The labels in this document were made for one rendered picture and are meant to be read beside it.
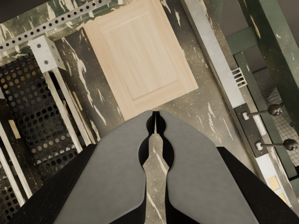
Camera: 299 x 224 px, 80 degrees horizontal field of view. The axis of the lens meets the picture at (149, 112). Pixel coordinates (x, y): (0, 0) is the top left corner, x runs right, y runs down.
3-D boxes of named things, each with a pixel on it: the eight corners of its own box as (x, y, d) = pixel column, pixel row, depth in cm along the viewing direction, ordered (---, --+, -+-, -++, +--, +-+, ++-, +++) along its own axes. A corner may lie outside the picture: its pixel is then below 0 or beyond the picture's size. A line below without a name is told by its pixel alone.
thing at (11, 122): (13, 119, 72) (7, 120, 69) (21, 138, 72) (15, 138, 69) (6, 122, 73) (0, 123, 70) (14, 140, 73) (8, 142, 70)
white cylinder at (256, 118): (263, 132, 70) (254, 114, 71) (268, 133, 67) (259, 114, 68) (256, 135, 71) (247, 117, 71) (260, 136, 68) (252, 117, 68)
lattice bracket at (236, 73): (236, 69, 71) (240, 67, 68) (243, 85, 71) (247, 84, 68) (226, 73, 71) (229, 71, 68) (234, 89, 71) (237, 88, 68)
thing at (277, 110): (243, 110, 68) (281, 101, 56) (247, 118, 68) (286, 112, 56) (237, 113, 66) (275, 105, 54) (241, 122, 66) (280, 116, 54)
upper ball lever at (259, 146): (256, 138, 68) (297, 136, 56) (260, 148, 67) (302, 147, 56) (250, 143, 66) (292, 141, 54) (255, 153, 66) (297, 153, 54)
